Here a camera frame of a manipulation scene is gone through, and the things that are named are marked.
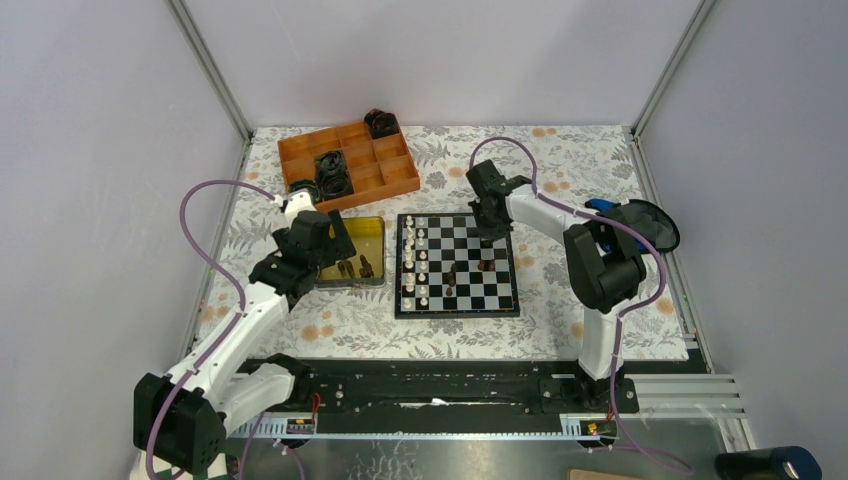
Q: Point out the floral patterned table mat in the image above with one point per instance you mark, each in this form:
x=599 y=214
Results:
x=572 y=164

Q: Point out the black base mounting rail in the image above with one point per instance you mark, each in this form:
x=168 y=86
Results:
x=420 y=398

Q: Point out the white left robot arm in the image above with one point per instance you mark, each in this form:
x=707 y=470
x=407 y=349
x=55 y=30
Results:
x=183 y=416

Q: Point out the orange compartment organizer tray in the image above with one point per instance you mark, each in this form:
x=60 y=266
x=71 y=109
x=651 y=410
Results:
x=348 y=166

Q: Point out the black roll at tray corner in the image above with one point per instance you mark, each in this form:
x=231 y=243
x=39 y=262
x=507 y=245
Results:
x=381 y=124

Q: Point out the gold metal tin tray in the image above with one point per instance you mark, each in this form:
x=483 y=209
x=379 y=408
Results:
x=368 y=237

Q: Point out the black white chess board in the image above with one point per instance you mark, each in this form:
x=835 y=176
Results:
x=444 y=269

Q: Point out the row of white chess pieces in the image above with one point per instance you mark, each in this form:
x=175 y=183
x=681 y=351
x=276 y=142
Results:
x=414 y=264

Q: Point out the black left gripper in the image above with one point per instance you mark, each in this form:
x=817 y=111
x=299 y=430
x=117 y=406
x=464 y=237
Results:
x=339 y=247

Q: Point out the brown chess piece in tin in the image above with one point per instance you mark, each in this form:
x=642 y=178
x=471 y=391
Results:
x=366 y=270
x=346 y=269

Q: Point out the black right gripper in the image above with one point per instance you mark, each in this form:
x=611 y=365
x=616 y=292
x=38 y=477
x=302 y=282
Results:
x=487 y=235

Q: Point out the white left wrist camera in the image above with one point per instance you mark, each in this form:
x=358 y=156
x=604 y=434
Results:
x=292 y=204

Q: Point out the black roll in tray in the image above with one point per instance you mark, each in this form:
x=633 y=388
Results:
x=332 y=175

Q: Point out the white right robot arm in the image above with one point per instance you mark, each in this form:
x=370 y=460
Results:
x=604 y=264

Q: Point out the brown chess piece on board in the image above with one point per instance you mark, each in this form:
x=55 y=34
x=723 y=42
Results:
x=451 y=280
x=487 y=265

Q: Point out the blue black cloth pouch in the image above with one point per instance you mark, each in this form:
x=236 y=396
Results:
x=648 y=219

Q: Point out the dark cylinder bottom right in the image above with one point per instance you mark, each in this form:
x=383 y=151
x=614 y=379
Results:
x=778 y=463

